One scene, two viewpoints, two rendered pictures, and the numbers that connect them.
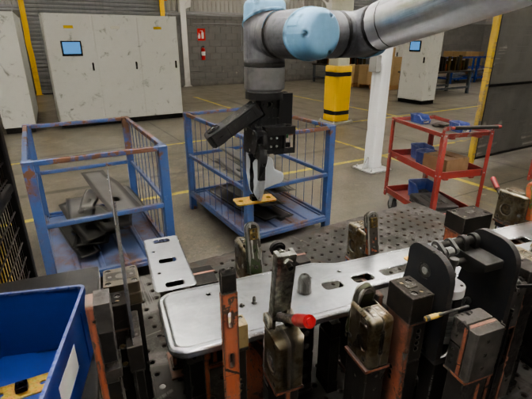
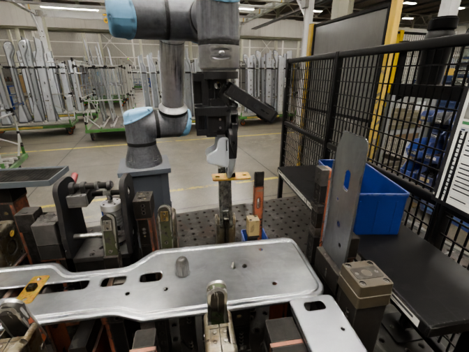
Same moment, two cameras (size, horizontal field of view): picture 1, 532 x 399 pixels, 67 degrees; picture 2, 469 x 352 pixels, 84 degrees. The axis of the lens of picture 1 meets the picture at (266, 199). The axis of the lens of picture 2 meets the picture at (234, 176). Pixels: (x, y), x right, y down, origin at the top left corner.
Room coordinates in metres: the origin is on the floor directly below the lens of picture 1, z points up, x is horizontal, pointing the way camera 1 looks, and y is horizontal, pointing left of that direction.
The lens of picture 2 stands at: (1.29, 0.14, 1.46)
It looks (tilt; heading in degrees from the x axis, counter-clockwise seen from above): 21 degrees down; 192
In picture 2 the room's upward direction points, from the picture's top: straight up
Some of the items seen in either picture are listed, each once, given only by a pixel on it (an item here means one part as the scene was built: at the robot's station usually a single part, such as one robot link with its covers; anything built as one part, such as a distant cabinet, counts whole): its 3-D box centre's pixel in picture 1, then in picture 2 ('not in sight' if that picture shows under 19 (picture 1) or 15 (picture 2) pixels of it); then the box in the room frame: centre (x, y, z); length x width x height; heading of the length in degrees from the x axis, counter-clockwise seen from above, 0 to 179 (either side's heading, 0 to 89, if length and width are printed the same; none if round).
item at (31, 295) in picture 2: not in sight; (31, 287); (0.93, -0.41, 1.01); 0.08 x 0.04 x 0.01; 21
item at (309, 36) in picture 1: (308, 34); (194, 21); (0.70, -0.07, 1.56); 0.11 x 0.11 x 0.08; 34
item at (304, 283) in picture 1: (304, 285); (182, 267); (0.81, -0.09, 1.02); 0.03 x 0.03 x 0.07
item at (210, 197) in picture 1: (253, 171); not in sight; (3.40, 0.11, 0.47); 1.20 x 0.80 x 0.95; 31
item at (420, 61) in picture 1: (420, 54); not in sight; (11.05, -4.01, 1.22); 0.80 x 0.54 x 2.45; 31
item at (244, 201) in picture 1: (254, 197); (231, 174); (0.76, 0.02, 1.25); 0.08 x 0.04 x 0.01; 112
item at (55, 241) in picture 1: (96, 196); not in sight; (2.78, 1.26, 0.47); 1.20 x 0.80 x 0.95; 29
